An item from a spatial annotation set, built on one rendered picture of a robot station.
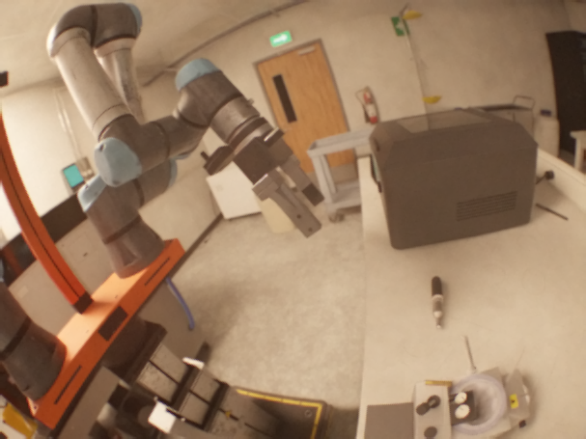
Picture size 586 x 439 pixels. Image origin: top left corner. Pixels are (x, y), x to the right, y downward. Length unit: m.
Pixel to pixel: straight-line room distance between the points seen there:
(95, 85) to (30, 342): 0.44
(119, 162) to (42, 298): 1.09
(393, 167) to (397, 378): 0.45
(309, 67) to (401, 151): 3.08
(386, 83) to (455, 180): 3.01
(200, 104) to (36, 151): 2.44
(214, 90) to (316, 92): 3.21
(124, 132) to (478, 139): 0.72
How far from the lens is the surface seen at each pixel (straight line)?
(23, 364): 0.51
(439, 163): 0.60
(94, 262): 1.46
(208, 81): 0.39
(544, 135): 4.31
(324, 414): 1.13
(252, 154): 0.32
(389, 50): 3.62
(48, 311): 1.39
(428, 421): 0.34
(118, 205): 0.55
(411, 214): 0.63
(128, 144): 0.37
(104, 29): 0.65
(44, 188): 2.64
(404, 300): 0.57
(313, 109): 3.58
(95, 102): 0.43
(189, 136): 0.44
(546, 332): 0.59
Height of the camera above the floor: 1.34
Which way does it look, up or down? 26 degrees down
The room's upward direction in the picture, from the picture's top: 20 degrees counter-clockwise
